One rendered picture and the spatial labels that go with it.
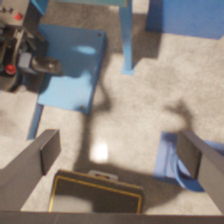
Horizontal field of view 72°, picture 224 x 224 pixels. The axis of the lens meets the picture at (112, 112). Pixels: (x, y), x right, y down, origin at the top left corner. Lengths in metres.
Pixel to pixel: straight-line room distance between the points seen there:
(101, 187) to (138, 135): 0.57
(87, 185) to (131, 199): 0.33
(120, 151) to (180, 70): 0.97
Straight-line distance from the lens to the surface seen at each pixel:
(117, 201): 1.28
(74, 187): 1.32
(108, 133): 1.52
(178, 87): 1.63
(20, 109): 1.74
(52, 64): 1.21
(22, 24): 0.76
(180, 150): 0.17
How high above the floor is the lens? 1.50
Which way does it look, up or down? 79 degrees down
